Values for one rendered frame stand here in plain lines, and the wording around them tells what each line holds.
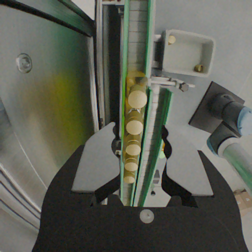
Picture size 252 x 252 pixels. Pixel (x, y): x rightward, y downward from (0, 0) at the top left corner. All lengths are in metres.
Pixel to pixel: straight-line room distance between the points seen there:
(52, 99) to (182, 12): 0.64
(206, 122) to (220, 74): 0.28
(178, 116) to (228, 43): 0.48
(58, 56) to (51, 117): 0.10
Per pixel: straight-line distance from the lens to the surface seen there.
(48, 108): 0.19
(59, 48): 0.23
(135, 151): 0.27
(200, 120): 0.77
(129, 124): 0.23
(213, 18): 0.76
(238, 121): 0.61
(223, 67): 0.77
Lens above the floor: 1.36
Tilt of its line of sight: 60 degrees down
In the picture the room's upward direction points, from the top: 173 degrees counter-clockwise
